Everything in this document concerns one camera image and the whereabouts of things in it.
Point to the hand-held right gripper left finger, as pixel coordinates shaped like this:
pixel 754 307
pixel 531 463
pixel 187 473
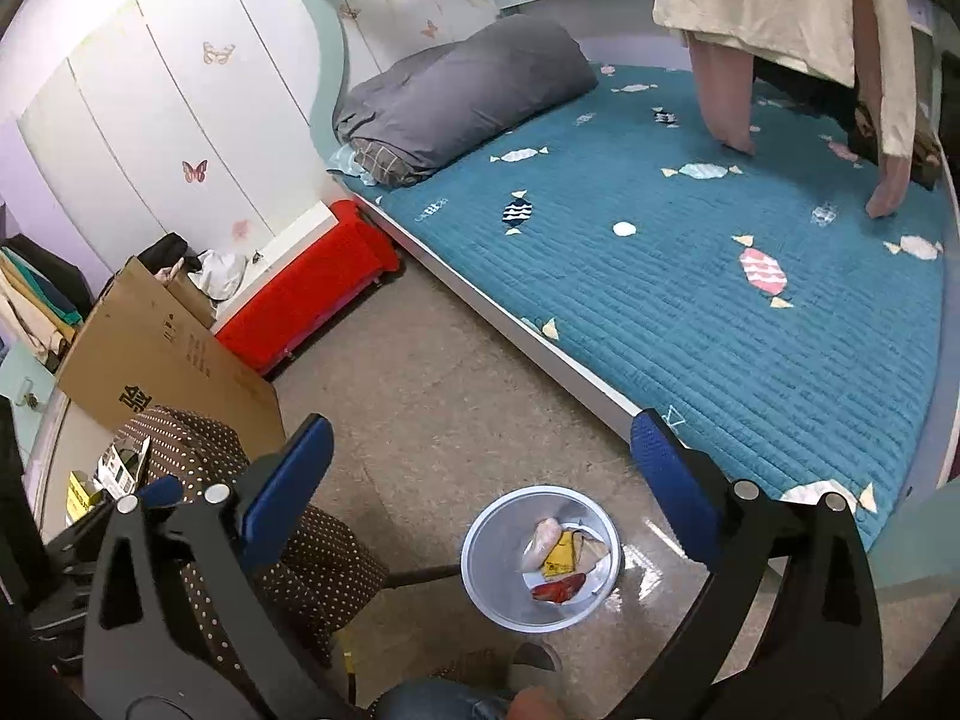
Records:
pixel 289 480

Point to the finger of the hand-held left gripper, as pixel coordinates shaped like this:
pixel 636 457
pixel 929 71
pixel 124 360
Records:
pixel 161 491

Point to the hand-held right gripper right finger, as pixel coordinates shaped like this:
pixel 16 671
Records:
pixel 675 487

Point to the clear plastic waste bin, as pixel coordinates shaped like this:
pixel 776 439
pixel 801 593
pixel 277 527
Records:
pixel 495 585

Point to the white printed packet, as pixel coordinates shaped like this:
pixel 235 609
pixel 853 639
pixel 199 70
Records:
pixel 124 465

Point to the brown polka-dot chair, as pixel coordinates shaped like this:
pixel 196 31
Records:
pixel 330 562

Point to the white paper scrap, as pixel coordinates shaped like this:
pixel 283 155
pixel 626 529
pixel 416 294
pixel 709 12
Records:
pixel 596 547

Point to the brown cardboard box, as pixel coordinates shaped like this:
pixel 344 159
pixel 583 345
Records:
pixel 165 360

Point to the small yellow packet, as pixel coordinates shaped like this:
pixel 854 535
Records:
pixel 559 556

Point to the pink wrapper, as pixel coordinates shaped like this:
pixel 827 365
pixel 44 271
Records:
pixel 541 544

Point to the red wrapper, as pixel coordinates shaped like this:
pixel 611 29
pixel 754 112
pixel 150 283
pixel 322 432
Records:
pixel 559 589

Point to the mint green cabinet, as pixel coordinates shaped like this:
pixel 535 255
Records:
pixel 22 390

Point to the teal quilted candy-print mat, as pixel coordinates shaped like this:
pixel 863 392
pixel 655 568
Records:
pixel 675 300

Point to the red storage box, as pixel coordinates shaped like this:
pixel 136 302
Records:
pixel 315 292

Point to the white cloth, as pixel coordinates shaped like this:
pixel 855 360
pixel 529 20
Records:
pixel 217 274

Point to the folded clothes pile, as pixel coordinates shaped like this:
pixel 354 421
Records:
pixel 37 292

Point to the black cloth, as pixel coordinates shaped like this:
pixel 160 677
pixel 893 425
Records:
pixel 169 251

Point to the person's jeans leg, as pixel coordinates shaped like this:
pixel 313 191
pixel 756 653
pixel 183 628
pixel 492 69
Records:
pixel 442 701

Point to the light blue cloth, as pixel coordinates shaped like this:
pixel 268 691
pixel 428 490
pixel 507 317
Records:
pixel 346 163

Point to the white butterfly wardrobe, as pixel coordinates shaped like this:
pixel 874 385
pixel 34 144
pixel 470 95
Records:
pixel 150 90

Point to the black garment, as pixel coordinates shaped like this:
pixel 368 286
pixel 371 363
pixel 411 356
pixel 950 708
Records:
pixel 810 90

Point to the grey pillow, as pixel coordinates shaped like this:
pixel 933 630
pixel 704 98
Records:
pixel 480 82

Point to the floral headboard cabinet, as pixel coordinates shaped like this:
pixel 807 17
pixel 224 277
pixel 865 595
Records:
pixel 405 0

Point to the white bed frame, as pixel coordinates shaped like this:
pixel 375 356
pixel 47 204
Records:
pixel 592 394

